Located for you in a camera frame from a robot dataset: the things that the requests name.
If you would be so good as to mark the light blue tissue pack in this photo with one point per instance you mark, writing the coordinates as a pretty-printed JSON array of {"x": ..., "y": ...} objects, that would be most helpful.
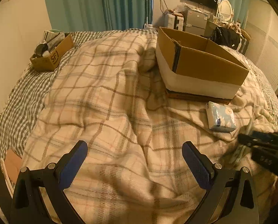
[{"x": 220, "y": 117}]

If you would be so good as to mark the cream plaid blanket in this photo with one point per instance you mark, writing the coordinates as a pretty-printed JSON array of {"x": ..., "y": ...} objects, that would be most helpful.
[{"x": 111, "y": 95}]

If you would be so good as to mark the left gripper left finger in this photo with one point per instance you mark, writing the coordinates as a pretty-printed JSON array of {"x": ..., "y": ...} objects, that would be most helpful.
[{"x": 70, "y": 163}]

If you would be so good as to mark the large open cardboard box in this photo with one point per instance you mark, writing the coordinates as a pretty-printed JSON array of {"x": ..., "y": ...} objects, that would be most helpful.
[{"x": 197, "y": 69}]

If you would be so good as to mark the black clothing on chair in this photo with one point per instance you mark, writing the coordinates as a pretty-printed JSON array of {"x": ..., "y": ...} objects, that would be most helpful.
[{"x": 225, "y": 37}]

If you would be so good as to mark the grey mini fridge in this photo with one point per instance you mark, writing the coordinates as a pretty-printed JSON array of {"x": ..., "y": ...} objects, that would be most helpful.
[{"x": 195, "y": 22}]

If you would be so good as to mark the small brown SF cardboard box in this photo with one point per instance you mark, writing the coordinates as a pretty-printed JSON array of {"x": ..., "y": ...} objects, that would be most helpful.
[{"x": 48, "y": 53}]

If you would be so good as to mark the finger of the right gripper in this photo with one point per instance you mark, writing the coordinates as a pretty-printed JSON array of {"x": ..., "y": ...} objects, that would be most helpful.
[{"x": 255, "y": 139}]

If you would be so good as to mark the white oval vanity mirror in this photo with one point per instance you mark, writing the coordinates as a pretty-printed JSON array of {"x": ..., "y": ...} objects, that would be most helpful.
[{"x": 225, "y": 11}]

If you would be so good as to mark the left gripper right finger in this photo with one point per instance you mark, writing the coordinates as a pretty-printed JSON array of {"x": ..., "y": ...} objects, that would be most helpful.
[{"x": 200, "y": 166}]

